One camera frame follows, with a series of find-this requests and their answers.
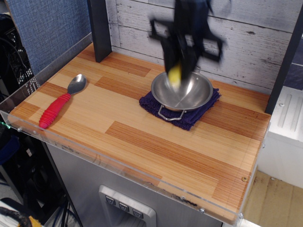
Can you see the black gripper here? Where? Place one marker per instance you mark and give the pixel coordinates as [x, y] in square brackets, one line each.
[182, 39]

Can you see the yellow wavy food item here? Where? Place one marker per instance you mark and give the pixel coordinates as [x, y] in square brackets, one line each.
[174, 76]

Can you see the purple folded cloth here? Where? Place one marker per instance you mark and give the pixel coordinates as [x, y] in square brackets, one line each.
[151, 105]

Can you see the clear acrylic table guard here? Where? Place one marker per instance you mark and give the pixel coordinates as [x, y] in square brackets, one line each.
[208, 167]

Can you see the white ribbed box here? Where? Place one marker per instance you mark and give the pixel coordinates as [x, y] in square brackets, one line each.
[281, 155]

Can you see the stainless steel cabinet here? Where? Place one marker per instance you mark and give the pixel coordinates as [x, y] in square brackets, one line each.
[82, 180]

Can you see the black crate rack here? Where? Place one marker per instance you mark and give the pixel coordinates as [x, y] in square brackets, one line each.
[15, 69]

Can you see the silver button control panel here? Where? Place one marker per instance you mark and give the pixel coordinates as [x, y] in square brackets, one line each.
[123, 211]

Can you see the yellow object bottom left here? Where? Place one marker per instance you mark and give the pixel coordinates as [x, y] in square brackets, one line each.
[34, 222]

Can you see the steel bowl with handles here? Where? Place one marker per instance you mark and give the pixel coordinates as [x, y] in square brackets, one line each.
[192, 93]

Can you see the dark left vertical post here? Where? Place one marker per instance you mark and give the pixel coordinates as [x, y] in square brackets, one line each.
[99, 28]

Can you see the dark vertical post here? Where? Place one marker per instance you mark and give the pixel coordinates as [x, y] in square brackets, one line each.
[99, 28]
[286, 63]

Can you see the red handled metal spoon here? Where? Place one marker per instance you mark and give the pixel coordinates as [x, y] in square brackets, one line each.
[77, 84]

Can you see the dark right vertical post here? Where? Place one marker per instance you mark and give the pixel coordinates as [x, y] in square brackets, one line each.
[286, 63]

